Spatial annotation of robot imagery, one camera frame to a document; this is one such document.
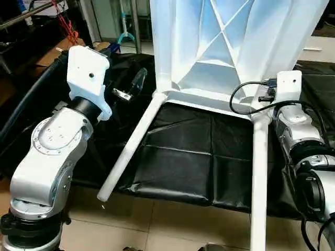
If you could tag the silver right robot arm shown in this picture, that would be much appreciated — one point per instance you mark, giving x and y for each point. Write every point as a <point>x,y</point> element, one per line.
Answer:
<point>296,130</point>

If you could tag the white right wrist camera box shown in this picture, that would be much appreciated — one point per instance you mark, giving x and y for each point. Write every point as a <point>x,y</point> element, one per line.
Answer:
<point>289,86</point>

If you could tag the blue and yellow box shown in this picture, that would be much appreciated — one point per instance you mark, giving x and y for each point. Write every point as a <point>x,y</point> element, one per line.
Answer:
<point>105,48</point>

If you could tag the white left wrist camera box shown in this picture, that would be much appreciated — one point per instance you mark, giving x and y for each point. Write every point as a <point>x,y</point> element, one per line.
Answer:
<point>86,73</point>

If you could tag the white plastic table top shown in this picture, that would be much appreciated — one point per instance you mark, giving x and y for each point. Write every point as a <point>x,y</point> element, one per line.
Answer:
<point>178,42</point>

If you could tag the brown wooden desk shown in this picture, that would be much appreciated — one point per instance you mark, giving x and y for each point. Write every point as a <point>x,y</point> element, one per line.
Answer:
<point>52,55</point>

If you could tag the black work mat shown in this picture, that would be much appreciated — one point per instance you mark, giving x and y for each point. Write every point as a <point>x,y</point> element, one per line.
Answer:
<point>183,157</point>

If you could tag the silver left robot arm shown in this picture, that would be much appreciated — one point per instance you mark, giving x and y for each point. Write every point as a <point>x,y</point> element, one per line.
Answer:
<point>47,157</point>

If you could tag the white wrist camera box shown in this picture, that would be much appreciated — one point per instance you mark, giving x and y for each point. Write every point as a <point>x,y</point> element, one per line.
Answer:
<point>86,73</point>
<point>289,86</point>

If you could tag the white plastic table leg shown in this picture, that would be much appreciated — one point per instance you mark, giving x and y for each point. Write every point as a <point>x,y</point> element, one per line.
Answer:
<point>131,151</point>
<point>260,183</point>

